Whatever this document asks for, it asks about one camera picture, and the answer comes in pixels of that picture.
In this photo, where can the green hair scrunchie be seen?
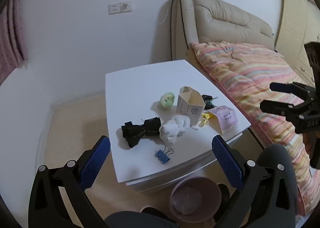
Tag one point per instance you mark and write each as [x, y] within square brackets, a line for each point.
[167, 100]

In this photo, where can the tan mattress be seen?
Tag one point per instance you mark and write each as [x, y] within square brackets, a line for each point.
[191, 52]

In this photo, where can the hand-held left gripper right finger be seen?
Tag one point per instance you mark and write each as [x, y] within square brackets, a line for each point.
[227, 163]

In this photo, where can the clear plastic bin liner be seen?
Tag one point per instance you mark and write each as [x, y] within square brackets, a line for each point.
[190, 200]

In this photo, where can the cream wardrobe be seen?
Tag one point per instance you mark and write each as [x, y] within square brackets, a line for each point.
[292, 17]

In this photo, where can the white bedside table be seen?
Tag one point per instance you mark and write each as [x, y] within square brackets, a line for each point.
[140, 87]

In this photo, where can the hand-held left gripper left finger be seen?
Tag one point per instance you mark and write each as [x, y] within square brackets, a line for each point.
[96, 160]

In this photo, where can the black sock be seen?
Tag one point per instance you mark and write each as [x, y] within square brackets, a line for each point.
[135, 133]

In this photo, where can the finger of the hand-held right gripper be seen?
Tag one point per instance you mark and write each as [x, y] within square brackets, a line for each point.
[277, 108]
[282, 87]

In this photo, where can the pink paper packet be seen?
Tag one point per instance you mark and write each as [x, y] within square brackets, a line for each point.
[225, 120]

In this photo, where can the beige paper box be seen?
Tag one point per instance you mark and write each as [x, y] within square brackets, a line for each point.
[190, 110]

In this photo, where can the person's left leg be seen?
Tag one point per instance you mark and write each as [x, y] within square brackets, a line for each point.
[140, 220]

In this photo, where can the black key bunch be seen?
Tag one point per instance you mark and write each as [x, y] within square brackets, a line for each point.
[207, 100]

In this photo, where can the yellow wrapper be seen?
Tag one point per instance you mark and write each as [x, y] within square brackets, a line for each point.
[205, 117]

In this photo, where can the white sock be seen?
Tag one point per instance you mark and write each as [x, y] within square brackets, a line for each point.
[172, 130]

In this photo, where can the striped pink quilt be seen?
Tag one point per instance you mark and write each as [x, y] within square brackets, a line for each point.
[250, 72]

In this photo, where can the pink curtain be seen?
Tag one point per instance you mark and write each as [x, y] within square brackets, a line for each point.
[11, 37]

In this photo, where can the pink waste bin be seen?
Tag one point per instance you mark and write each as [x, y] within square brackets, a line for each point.
[213, 189]

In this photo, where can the blue binder clip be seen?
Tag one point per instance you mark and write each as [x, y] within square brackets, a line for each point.
[162, 156]

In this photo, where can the beige padded headboard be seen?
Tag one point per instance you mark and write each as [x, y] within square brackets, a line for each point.
[220, 17]

